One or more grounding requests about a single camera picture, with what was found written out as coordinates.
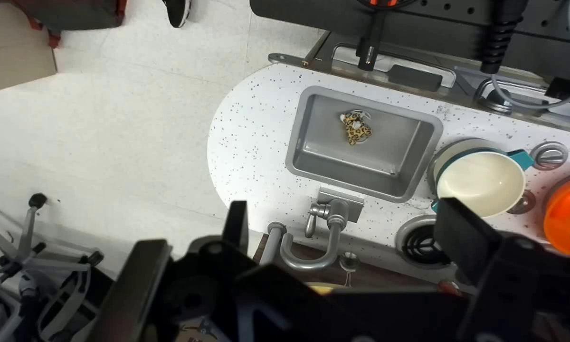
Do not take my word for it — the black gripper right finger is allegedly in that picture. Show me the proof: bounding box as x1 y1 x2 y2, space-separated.
433 198 501 280

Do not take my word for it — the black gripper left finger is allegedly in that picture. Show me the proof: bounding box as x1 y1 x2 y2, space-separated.
222 200 249 253

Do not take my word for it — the orange plastic bowl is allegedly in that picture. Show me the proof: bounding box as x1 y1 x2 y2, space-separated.
541 175 570 257

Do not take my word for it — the grey toy sink basin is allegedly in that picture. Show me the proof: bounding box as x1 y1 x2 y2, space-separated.
285 86 442 204

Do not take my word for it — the gold crumpled object in sink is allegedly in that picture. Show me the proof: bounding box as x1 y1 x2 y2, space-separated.
338 113 372 145

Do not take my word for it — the grey toy faucet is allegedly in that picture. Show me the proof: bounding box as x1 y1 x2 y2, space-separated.
258 200 347 272

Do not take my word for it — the black round stove burner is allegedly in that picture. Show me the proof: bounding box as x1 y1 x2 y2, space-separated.
395 215 450 269

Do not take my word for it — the grey stove knob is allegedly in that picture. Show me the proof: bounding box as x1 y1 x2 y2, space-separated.
530 141 568 172

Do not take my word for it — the cream pot with teal handle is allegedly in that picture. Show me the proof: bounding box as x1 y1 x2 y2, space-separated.
429 137 532 219

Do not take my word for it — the black clamp with orange handle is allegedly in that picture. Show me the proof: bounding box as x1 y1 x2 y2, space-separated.
357 0 401 71

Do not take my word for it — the grey coiled cable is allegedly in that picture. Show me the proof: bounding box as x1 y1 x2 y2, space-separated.
473 0 570 117

